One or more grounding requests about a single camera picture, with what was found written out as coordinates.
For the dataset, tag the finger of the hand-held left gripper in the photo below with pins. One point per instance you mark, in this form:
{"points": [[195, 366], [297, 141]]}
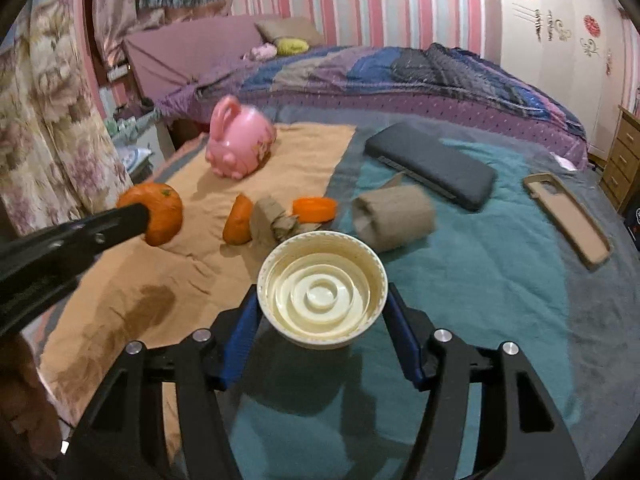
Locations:
{"points": [[75, 250]]}

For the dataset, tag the striped quilt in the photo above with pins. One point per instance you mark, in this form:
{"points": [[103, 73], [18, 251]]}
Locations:
{"points": [[400, 75]]}

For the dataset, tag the whole orange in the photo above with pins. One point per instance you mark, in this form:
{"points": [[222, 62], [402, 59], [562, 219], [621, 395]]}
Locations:
{"points": [[162, 210]]}

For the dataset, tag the pink piggy bank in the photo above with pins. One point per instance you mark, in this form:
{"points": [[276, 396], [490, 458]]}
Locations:
{"points": [[240, 140]]}

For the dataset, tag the wooden desk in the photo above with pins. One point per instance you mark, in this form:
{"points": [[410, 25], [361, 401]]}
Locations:
{"points": [[625, 150]]}

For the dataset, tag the dark blue box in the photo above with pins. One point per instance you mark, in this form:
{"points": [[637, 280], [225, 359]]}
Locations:
{"points": [[634, 225]]}

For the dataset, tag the white wardrobe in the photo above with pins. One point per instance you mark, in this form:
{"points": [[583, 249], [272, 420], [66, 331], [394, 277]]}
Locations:
{"points": [[560, 85]]}

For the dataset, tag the brown paper roll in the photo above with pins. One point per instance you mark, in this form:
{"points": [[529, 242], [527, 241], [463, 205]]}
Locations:
{"points": [[395, 217]]}

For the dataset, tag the white nightstand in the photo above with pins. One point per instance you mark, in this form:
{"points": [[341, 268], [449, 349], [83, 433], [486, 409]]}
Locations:
{"points": [[135, 135]]}

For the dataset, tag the pink curtain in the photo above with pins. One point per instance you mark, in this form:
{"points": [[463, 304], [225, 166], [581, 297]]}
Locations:
{"points": [[115, 5]]}

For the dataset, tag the person's left hand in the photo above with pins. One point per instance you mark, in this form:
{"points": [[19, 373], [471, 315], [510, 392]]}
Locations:
{"points": [[22, 400]]}

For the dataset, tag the pink plush toy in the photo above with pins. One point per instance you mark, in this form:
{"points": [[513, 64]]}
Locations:
{"points": [[262, 51]]}

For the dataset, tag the orange half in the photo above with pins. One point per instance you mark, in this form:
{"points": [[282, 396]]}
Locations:
{"points": [[237, 220]]}

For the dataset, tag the black wallet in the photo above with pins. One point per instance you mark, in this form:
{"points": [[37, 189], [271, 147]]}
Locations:
{"points": [[430, 160]]}

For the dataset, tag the brown pillow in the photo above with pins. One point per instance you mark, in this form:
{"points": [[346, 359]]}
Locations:
{"points": [[290, 29]]}

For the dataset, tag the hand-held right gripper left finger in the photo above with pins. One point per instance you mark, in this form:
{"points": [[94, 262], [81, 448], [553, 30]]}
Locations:
{"points": [[240, 345]]}

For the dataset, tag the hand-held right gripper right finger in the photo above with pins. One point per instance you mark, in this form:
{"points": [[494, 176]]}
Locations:
{"points": [[407, 340]]}

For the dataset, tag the white bowl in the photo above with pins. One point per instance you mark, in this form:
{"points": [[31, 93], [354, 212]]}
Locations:
{"points": [[322, 295]]}

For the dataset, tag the purple bed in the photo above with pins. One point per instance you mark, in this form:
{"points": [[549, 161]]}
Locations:
{"points": [[190, 50]]}

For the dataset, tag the tan phone case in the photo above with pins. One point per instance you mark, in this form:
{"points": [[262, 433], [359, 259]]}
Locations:
{"points": [[565, 215]]}

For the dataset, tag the floral curtain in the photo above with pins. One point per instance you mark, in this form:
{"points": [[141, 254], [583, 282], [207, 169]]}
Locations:
{"points": [[50, 135]]}

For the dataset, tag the white power strip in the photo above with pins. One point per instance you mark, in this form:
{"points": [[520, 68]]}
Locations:
{"points": [[117, 72]]}

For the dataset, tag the orange bottle cap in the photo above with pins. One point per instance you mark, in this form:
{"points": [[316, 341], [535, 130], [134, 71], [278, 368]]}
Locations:
{"points": [[315, 208]]}

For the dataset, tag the yellow plush toy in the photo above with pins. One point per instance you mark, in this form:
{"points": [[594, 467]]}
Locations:
{"points": [[292, 46]]}

